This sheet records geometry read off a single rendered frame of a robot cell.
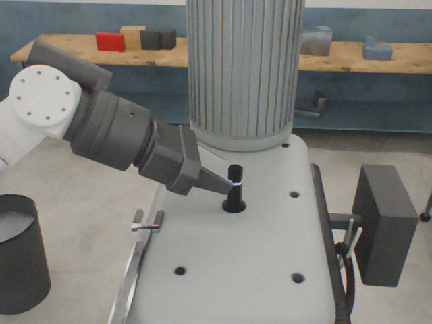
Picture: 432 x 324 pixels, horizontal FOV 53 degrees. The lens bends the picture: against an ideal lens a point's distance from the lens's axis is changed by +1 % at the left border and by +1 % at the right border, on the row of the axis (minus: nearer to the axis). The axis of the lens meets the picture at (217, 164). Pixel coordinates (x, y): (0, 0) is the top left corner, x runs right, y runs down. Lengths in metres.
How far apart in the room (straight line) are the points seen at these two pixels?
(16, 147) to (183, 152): 0.21
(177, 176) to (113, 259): 2.79
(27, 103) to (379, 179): 0.79
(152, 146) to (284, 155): 0.30
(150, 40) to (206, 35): 3.79
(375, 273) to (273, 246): 0.50
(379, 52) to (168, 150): 3.97
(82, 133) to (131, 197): 3.33
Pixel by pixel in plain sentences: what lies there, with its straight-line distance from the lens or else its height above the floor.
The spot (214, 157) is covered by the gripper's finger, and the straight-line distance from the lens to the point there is 0.63.
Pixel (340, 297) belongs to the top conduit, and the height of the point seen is 1.80.
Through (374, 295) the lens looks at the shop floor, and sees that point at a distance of 3.18.
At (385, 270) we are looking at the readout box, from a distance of 1.06.
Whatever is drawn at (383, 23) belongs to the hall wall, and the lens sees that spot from 5.04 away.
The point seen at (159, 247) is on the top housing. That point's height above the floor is 1.89.
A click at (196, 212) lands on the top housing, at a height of 1.89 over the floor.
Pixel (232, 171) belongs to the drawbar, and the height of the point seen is 1.96.
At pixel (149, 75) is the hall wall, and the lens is 5.20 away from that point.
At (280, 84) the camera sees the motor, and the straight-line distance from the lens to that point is 0.75.
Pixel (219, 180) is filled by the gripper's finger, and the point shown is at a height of 1.96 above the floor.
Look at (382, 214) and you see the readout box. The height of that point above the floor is 1.72.
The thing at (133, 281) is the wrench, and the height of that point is 1.90.
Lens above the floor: 2.30
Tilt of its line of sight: 33 degrees down
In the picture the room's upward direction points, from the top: straight up
